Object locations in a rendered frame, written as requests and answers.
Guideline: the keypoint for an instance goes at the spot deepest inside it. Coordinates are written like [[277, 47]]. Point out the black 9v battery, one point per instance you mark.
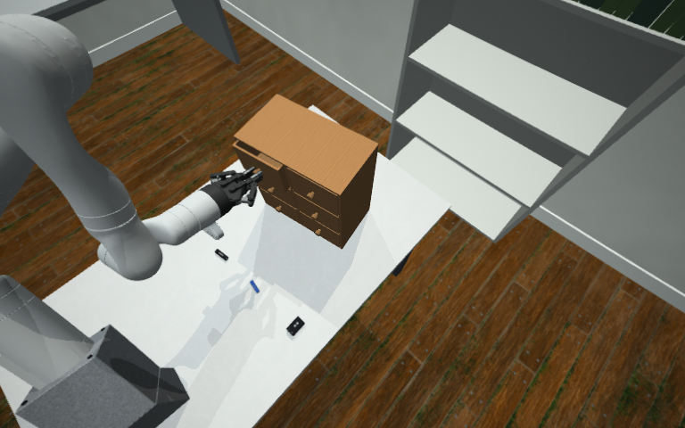
[[295, 326]]

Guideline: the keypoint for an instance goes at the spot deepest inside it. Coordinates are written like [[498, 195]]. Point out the brown wooden chest of drawers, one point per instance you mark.
[[329, 154]]

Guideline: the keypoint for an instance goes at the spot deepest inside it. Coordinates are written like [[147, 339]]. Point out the black aa battery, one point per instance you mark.
[[221, 254]]

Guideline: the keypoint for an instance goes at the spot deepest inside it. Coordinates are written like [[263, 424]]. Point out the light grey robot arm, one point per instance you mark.
[[43, 67]]

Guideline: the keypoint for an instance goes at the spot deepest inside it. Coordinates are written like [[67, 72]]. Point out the brown wooden drawer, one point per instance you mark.
[[317, 213], [320, 230], [273, 171], [287, 197], [279, 205], [310, 189]]

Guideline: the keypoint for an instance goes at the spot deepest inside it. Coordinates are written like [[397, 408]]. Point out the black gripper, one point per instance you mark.
[[226, 198]]

